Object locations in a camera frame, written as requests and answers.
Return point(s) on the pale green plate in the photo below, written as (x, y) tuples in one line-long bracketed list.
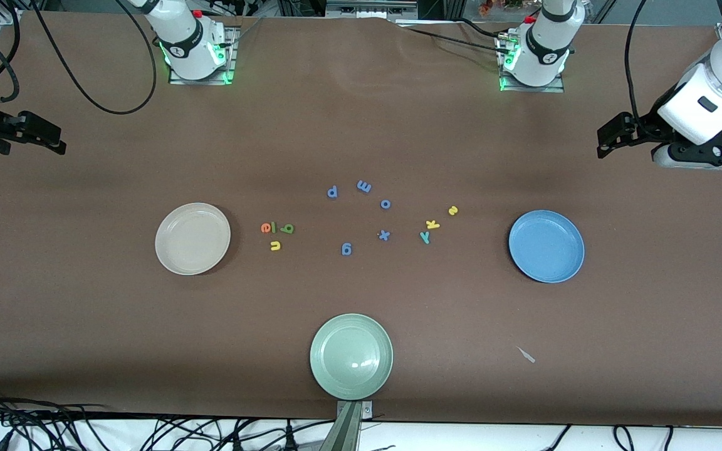
[(351, 357)]

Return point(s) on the blue plate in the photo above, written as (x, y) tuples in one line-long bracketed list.
[(555, 257)]

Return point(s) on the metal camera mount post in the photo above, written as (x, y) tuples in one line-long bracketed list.
[(348, 432)]

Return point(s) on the blue foam letter p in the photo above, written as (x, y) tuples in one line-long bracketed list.
[(332, 192)]

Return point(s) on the yellow foam letter k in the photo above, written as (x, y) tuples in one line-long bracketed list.
[(431, 224)]

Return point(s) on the blue foam letter m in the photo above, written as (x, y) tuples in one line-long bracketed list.
[(364, 186)]

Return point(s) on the orange background object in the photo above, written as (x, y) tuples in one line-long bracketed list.
[(492, 7)]

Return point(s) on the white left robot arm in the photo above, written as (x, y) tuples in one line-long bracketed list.
[(543, 50)]

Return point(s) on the small white paper scrap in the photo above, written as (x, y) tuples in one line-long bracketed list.
[(527, 356)]

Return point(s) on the blue foam letter x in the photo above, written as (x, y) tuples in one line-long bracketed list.
[(384, 235)]

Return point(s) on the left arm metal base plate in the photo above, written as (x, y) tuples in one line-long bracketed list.
[(524, 89)]

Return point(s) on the beige plate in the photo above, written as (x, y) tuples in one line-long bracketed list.
[(192, 238)]

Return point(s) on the grey metal box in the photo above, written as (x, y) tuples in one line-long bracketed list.
[(367, 9)]

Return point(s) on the green foam letter g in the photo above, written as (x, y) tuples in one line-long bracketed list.
[(290, 227)]

